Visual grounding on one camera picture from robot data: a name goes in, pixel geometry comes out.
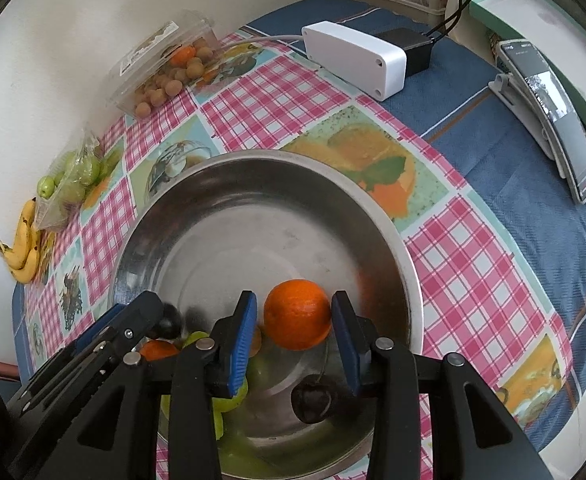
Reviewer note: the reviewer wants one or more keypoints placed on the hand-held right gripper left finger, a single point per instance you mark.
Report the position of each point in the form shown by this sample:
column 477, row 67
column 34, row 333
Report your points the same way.
column 240, row 350

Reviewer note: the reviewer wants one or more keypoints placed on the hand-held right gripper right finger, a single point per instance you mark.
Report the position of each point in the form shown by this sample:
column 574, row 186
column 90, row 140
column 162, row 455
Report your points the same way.
column 345, row 345

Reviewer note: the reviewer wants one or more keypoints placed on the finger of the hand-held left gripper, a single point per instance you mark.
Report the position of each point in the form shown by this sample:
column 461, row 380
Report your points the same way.
column 143, row 315

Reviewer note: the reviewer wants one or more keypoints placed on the small orange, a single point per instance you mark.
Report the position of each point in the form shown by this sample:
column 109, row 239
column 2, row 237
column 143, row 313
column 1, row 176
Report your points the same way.
column 257, row 340

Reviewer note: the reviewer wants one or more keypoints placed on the dark plum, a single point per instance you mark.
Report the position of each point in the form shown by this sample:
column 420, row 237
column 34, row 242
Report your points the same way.
column 170, row 322
column 313, row 400

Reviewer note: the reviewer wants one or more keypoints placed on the large orange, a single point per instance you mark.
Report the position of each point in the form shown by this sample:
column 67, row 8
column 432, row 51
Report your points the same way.
column 295, row 315

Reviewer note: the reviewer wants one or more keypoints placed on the green mango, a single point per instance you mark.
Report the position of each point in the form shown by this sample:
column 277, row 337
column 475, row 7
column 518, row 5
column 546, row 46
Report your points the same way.
column 219, row 422

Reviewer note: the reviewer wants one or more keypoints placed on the stainless steel bowl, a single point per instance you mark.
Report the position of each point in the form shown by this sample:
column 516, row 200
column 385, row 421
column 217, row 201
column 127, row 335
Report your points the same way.
column 273, row 230

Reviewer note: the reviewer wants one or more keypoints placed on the small green fruit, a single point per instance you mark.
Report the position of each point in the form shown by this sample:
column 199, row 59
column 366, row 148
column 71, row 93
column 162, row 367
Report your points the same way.
column 235, row 402
column 194, row 339

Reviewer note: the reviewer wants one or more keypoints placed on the yellow banana bunch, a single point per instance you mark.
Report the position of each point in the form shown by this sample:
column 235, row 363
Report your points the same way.
column 25, row 255

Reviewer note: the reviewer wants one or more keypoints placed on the clear bag of green jujubes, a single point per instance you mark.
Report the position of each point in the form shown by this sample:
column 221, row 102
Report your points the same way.
column 80, row 175

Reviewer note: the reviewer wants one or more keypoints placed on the loose green jujube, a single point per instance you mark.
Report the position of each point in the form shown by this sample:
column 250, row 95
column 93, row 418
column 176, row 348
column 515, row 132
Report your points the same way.
column 46, row 186

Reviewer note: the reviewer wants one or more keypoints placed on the pile of brown longans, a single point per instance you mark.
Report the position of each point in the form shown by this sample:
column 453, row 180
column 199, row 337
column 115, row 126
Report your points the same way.
column 165, row 87

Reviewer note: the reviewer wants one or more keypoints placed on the blue cloth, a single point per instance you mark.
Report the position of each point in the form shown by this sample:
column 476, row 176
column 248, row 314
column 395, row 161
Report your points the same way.
column 513, row 180

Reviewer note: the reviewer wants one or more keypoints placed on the orange tangerine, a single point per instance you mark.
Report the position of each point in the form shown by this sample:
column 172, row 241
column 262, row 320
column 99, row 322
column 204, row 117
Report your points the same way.
column 183, row 56

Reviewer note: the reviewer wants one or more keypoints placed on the clear plastic clamshell container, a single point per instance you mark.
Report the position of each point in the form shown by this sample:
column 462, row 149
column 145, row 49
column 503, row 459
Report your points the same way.
column 153, row 40

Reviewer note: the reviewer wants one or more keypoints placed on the white plastic box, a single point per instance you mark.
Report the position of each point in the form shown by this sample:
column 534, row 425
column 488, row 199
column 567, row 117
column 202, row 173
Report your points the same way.
column 348, row 57

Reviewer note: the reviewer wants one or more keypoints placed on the white phone stand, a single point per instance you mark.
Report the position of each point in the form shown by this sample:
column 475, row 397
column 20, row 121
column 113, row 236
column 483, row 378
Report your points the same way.
column 513, row 105

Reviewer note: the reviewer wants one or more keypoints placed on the black power adapter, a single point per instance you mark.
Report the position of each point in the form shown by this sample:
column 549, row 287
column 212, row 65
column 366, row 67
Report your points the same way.
column 413, row 50

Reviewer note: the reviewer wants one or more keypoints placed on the black smartphone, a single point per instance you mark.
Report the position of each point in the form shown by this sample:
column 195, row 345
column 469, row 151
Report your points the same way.
column 558, row 120

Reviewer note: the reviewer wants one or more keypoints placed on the green-edged white tray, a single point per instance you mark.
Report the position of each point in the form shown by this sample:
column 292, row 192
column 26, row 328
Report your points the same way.
column 523, row 5

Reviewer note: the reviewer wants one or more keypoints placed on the brown wooden rail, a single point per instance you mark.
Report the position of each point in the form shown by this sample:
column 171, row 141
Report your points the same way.
column 2, row 371

